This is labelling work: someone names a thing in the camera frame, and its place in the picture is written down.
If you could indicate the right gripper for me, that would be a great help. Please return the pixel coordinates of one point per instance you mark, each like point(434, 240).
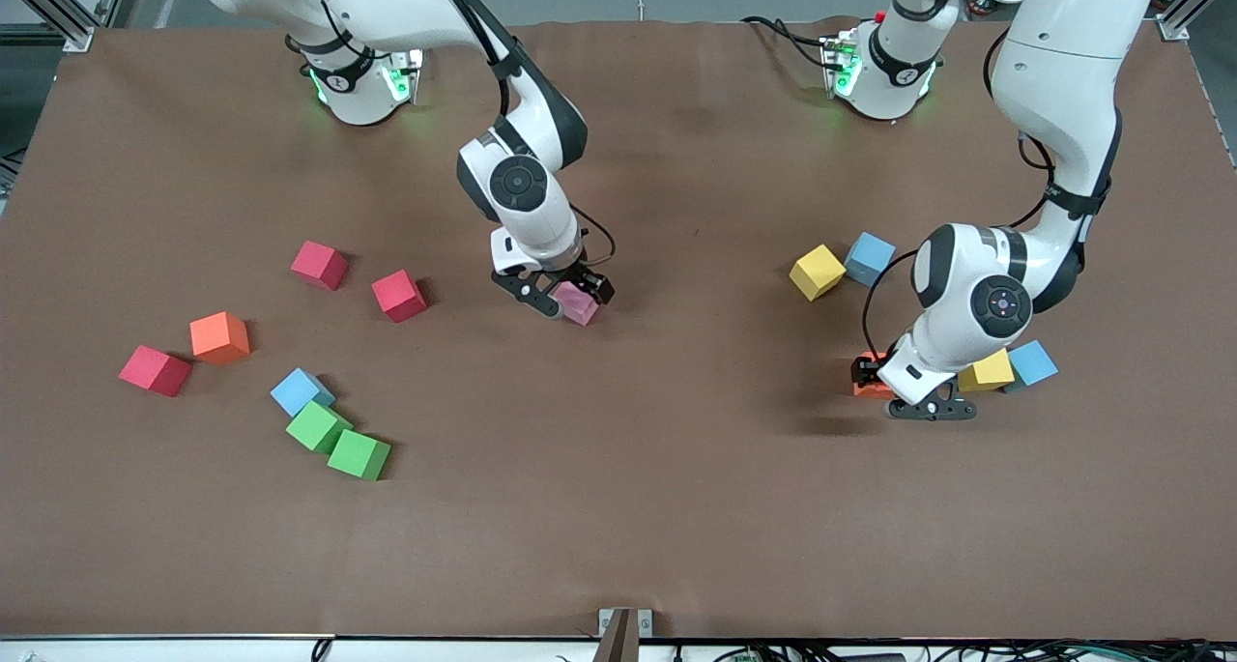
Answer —
point(586, 278)

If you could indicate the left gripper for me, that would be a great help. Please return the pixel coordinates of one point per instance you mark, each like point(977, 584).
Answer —
point(863, 373)

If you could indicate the orange foam block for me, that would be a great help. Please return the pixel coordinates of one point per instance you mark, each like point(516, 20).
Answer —
point(220, 337)
point(868, 391)

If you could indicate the pink foam block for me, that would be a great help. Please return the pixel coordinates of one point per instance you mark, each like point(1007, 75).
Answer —
point(580, 311)

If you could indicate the yellow foam block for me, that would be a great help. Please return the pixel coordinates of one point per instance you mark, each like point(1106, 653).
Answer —
point(991, 373)
point(817, 272)

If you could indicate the blue foam block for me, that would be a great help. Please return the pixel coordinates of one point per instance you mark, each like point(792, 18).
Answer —
point(869, 256)
point(296, 389)
point(1036, 362)

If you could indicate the red foam block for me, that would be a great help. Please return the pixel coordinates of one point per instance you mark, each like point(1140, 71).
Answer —
point(319, 264)
point(398, 295)
point(155, 370)

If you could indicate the green foam block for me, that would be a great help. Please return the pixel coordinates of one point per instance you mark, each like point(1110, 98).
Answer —
point(317, 426)
point(359, 454)

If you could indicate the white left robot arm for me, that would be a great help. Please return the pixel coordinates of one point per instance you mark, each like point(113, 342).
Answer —
point(1000, 304)

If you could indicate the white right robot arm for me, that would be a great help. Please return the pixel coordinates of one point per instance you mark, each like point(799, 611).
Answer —
point(522, 184)

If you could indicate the brown table cover sheet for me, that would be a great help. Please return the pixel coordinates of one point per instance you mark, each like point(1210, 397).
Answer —
point(618, 498)

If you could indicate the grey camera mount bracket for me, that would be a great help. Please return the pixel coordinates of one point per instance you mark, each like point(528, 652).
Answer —
point(623, 633)

